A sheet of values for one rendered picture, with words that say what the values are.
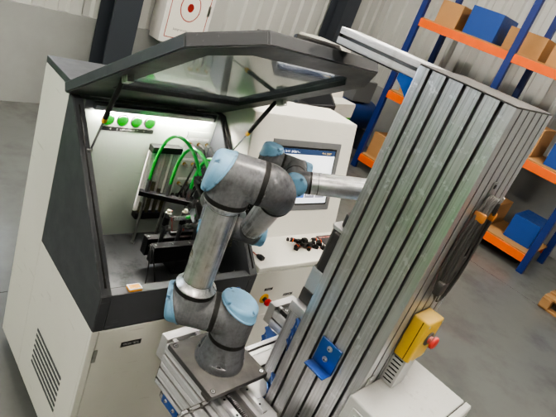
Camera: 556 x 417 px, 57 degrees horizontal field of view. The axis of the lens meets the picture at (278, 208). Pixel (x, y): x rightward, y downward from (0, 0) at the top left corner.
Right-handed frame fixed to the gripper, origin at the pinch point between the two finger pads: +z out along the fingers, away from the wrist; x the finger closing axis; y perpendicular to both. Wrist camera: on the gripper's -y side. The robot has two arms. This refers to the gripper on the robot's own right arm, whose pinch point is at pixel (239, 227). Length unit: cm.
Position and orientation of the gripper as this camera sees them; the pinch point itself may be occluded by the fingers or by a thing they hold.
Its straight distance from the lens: 194.2
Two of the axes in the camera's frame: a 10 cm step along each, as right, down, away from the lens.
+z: -3.4, 8.5, 3.9
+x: 7.3, -0.2, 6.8
